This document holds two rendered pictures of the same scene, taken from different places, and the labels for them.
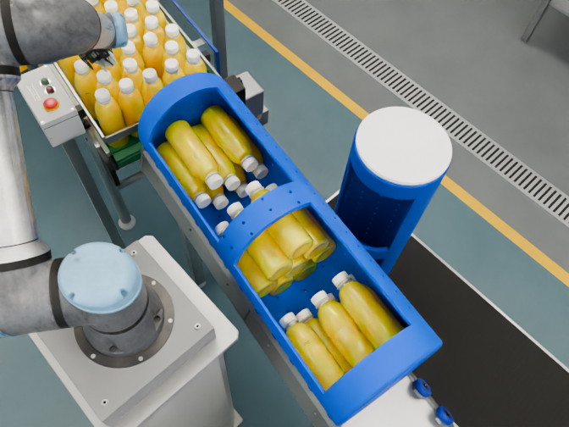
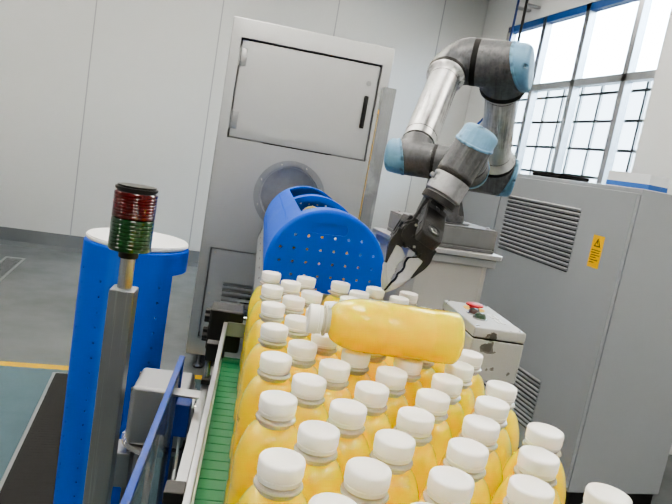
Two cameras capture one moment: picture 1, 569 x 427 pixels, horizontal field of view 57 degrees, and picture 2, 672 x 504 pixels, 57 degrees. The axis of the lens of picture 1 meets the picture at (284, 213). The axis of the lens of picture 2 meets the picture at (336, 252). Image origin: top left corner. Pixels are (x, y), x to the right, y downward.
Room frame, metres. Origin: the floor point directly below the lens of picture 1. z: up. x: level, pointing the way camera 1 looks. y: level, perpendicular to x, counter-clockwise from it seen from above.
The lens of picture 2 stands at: (2.12, 1.07, 1.35)
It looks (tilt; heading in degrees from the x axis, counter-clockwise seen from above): 8 degrees down; 212
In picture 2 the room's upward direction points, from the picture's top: 10 degrees clockwise
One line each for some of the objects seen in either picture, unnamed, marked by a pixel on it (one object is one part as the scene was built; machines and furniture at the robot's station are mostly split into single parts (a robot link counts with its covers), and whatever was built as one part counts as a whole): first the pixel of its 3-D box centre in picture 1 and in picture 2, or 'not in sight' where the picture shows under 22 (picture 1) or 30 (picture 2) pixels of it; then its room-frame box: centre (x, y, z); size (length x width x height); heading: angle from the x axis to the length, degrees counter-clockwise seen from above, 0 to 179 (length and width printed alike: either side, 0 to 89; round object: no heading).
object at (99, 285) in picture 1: (101, 286); not in sight; (0.30, 0.29, 1.38); 0.13 x 0.12 x 0.14; 105
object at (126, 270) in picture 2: not in sight; (130, 237); (1.50, 0.31, 1.18); 0.06 x 0.06 x 0.16
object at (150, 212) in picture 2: not in sight; (134, 204); (1.50, 0.31, 1.23); 0.06 x 0.06 x 0.04
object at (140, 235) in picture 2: not in sight; (131, 233); (1.50, 0.31, 1.18); 0.06 x 0.06 x 0.05
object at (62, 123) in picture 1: (50, 105); (477, 338); (0.94, 0.69, 1.05); 0.20 x 0.10 x 0.10; 40
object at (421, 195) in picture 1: (372, 219); (119, 387); (0.95, -0.32, 0.59); 0.28 x 0.28 x 0.88
